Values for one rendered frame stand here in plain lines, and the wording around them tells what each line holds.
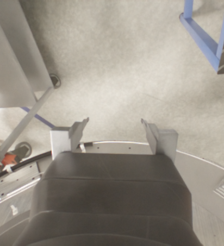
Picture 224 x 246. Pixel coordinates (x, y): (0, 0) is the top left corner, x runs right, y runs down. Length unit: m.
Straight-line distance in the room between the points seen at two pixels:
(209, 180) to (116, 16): 0.84
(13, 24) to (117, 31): 0.51
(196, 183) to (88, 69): 0.85
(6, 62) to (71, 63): 0.38
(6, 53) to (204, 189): 0.95
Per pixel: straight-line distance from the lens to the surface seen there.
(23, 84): 0.98
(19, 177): 0.82
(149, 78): 1.11
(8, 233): 0.69
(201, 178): 0.68
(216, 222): 0.62
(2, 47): 0.94
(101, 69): 1.11
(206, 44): 0.56
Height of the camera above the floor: 1.00
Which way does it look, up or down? 48 degrees down
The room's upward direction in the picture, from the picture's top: 167 degrees counter-clockwise
